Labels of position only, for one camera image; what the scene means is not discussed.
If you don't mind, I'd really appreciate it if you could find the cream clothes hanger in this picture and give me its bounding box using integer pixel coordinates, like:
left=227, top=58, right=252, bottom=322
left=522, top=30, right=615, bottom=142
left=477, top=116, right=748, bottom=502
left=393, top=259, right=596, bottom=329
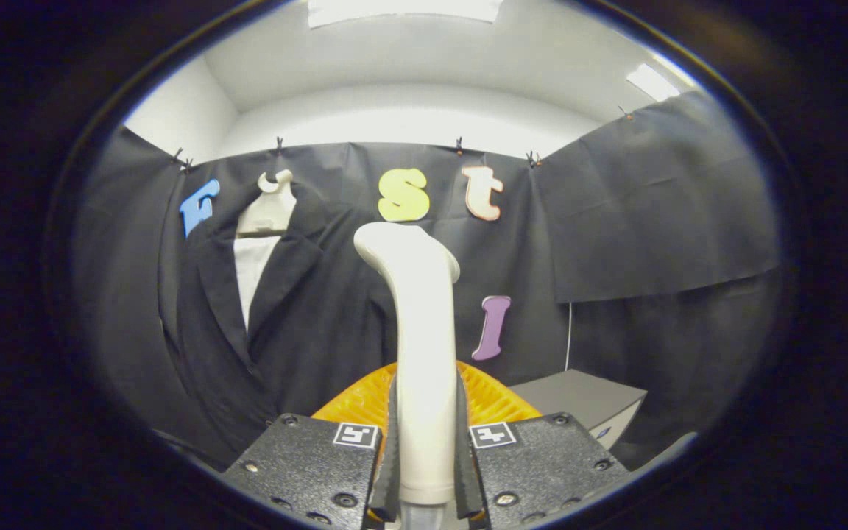
left=236, top=169, right=298, bottom=238

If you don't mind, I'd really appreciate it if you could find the black suit jacket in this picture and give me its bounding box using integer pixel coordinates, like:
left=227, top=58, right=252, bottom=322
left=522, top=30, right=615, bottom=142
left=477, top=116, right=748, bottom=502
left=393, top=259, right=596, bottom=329
left=158, top=180, right=395, bottom=472

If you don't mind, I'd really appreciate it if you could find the grey cabinet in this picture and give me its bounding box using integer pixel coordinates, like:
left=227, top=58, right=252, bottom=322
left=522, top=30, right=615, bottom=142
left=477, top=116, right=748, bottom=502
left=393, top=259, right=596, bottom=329
left=509, top=368, right=648, bottom=450

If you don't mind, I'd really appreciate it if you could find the white garment steamer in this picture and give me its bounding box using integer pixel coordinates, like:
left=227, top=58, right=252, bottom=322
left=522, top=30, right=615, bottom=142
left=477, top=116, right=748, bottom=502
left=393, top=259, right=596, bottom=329
left=353, top=222, right=462, bottom=530

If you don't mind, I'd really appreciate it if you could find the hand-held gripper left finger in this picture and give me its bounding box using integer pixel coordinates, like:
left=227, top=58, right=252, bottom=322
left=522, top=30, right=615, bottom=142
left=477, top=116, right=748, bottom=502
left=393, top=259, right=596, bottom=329
left=219, top=361, right=401, bottom=530

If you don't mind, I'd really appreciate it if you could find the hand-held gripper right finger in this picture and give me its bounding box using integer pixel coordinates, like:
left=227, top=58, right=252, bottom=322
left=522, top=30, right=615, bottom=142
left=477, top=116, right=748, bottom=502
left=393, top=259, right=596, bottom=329
left=455, top=361, right=631, bottom=530

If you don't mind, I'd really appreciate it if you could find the black backdrop cloth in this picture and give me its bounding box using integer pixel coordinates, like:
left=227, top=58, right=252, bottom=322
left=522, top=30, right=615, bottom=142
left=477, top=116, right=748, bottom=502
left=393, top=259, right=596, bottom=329
left=74, top=88, right=782, bottom=472

